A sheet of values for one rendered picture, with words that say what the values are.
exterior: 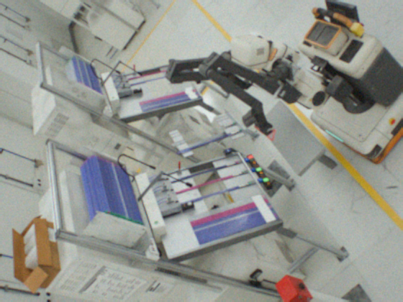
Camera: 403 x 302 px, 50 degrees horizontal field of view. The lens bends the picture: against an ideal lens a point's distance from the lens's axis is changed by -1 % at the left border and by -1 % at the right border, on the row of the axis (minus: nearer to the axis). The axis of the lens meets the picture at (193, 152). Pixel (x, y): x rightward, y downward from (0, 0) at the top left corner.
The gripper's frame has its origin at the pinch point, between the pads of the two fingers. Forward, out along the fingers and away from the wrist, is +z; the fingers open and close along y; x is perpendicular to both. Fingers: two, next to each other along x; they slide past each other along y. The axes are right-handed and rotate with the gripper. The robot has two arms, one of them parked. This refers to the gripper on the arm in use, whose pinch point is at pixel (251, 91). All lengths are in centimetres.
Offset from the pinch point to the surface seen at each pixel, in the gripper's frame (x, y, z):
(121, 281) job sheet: -104, -92, -44
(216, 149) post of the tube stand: -2, -53, 20
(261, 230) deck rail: -87, -30, 13
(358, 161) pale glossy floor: -29, 15, 94
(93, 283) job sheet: -105, -99, -59
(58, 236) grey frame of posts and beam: -102, -69, -96
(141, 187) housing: -43, -79, -35
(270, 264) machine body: -92, -51, 45
